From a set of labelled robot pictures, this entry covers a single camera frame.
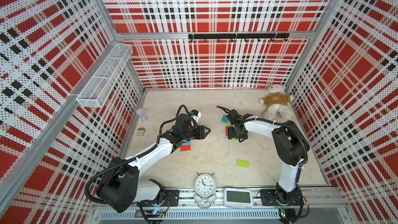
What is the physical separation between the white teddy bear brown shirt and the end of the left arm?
0.53 m

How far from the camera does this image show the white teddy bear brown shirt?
3.26 ft

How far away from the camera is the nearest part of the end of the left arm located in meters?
0.62
